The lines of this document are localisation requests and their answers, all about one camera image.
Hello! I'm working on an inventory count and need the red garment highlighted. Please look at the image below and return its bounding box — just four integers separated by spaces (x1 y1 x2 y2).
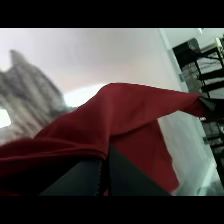
0 82 208 197

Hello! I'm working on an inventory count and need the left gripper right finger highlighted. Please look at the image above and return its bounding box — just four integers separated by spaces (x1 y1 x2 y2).
107 143 172 197

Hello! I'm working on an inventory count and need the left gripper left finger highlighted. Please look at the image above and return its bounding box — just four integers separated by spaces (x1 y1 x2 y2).
39 156 104 197

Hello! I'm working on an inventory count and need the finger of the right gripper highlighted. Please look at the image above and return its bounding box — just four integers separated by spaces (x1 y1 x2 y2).
198 96 224 122

